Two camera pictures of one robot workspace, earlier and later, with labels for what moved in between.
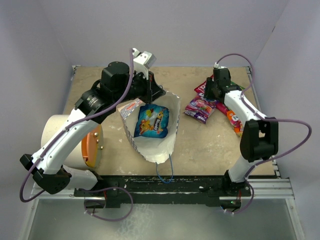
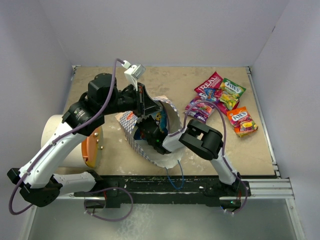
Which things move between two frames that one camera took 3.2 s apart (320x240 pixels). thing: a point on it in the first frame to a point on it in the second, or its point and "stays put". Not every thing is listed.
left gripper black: (152, 91) to (144, 104)
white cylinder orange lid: (86, 154) stays put
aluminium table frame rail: (279, 187) stays put
